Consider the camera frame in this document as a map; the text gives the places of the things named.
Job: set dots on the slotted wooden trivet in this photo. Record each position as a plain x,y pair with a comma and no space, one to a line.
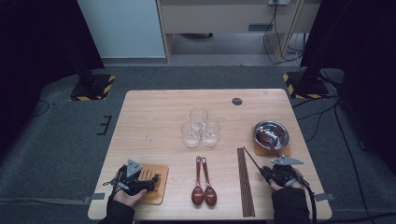
264,152
162,193

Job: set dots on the white panel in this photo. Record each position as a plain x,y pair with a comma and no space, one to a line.
121,28

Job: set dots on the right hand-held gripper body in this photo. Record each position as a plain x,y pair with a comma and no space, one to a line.
283,174

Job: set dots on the red-brown wooden spoon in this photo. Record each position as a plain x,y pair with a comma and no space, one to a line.
197,195
210,196
266,140

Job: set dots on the clear drinking glass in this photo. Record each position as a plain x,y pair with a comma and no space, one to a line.
211,133
198,115
190,135

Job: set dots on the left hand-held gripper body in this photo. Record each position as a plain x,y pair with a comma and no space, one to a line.
130,183

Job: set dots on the person's left hand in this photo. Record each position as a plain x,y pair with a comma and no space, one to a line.
130,200

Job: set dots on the bundle of dark wooden chopsticks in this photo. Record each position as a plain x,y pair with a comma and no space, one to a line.
246,186

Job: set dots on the steel bowl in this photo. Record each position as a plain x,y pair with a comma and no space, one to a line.
278,132

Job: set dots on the grey tape piece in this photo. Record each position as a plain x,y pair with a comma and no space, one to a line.
325,196
95,197

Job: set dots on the grey round desk grommet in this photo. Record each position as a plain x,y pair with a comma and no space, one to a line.
237,101

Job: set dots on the black stand base striped edge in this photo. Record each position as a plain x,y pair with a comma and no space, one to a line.
306,87
91,88

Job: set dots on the white power strip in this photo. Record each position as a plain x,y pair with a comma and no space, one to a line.
279,2

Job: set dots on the black tape mark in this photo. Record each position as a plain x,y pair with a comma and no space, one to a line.
106,125

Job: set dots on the light wooden cabinet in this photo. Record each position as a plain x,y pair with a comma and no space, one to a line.
211,17

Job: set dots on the single dark chopstick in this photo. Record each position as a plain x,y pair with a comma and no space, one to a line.
252,158

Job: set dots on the person's right hand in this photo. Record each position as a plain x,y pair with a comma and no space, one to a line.
288,188

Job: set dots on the dark curtain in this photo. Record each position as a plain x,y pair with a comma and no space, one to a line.
361,46
37,46

